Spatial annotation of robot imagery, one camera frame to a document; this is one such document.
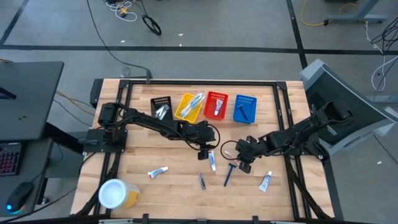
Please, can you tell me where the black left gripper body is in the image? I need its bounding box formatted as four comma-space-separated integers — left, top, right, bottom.
183, 119, 217, 161

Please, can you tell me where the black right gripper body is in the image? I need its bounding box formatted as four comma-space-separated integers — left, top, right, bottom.
238, 136, 267, 174

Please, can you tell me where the packaged red toothbrush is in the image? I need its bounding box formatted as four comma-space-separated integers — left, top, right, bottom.
223, 150, 241, 166

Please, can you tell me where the dark blue disposable razor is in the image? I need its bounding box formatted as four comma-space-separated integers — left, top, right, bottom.
223, 162, 238, 188
236, 103, 250, 122

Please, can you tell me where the packaged teal toothbrush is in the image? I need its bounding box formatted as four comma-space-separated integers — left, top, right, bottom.
180, 101, 195, 119

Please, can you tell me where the packaged blue toothbrush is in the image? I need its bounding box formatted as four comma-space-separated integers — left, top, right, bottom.
182, 95, 202, 118

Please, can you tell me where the small white blue toothpaste tube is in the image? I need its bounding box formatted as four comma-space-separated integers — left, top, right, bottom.
258, 170, 273, 193

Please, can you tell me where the clear plastic bag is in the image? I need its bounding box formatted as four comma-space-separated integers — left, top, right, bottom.
188, 90, 206, 113

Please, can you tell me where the red plastic basket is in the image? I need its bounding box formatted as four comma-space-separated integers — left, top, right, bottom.
203, 91, 229, 121

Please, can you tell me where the yellow plastic basket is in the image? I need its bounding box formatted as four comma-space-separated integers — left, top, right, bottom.
174, 93, 205, 124

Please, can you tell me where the blue plastic basket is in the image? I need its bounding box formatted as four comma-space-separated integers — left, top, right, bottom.
233, 94, 258, 124

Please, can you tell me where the black plastic basket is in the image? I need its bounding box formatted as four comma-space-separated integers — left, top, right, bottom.
150, 96, 174, 123

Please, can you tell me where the yellow tub white lid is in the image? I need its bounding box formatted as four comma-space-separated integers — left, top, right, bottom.
98, 178, 141, 210

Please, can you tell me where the grey desk foot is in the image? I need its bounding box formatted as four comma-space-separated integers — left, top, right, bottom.
323, 0, 389, 25

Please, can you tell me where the black desk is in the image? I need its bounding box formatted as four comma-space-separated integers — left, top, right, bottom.
0, 61, 65, 142

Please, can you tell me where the black computer mouse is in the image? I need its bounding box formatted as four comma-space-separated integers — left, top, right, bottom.
6, 182, 34, 215

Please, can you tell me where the black computer keyboard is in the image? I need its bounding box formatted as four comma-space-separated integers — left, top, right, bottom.
0, 142, 22, 177

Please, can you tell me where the long black floor cable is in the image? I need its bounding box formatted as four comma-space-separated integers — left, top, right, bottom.
86, 0, 153, 78

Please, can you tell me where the coiled black cable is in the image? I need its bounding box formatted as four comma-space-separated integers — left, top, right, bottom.
141, 14, 162, 36

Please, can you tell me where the yellow floor cable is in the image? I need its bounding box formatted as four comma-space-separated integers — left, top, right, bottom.
300, 0, 360, 27

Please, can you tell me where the white cable bundle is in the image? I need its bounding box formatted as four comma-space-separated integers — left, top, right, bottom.
104, 0, 138, 22

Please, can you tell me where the white floor cable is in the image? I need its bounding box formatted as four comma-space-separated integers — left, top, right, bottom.
364, 21, 398, 91

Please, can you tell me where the black cable bundle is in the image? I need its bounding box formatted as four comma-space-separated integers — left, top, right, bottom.
369, 15, 398, 50

